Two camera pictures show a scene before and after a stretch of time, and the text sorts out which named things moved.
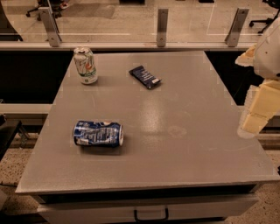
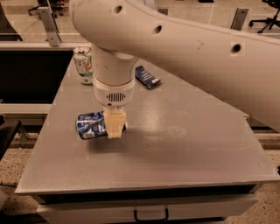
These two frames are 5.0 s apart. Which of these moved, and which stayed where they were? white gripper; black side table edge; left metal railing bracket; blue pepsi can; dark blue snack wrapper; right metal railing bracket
Moved: white gripper; blue pepsi can
Stayed: left metal railing bracket; right metal railing bracket; black side table edge; dark blue snack wrapper
